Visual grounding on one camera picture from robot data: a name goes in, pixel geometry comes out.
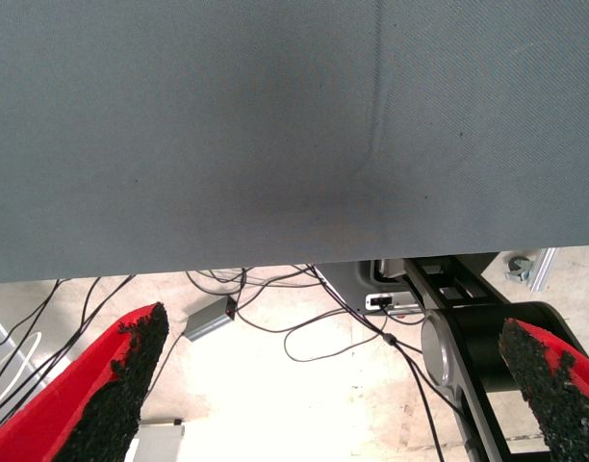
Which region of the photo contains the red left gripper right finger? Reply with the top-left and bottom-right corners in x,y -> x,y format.
498,317 -> 589,462

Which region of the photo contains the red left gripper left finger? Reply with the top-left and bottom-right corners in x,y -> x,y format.
0,301 -> 170,462

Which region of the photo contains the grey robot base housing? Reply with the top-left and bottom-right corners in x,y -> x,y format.
317,252 -> 500,318

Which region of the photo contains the light grey metal box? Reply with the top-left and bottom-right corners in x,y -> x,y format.
129,420 -> 186,462

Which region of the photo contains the short aluminium profile piece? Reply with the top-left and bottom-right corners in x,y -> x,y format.
528,246 -> 561,293

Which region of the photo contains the grey caster wheel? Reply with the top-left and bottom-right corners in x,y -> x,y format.
504,251 -> 536,283

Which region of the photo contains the small box with red light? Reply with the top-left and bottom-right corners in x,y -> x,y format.
184,295 -> 238,344

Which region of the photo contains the dark grey table cloth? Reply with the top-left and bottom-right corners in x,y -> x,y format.
0,0 -> 589,285

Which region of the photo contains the white floor cable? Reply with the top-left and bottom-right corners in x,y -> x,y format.
0,331 -> 41,410

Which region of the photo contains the black floor cable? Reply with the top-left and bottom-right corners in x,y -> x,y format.
234,306 -> 388,364
0,278 -> 63,350
0,276 -> 102,410
0,273 -> 135,423
185,263 -> 324,297

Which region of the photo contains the black frame with cylinder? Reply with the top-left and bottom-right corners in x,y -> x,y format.
403,254 -> 580,462

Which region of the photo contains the black cable with ferrite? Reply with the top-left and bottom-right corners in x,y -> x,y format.
307,263 -> 469,462

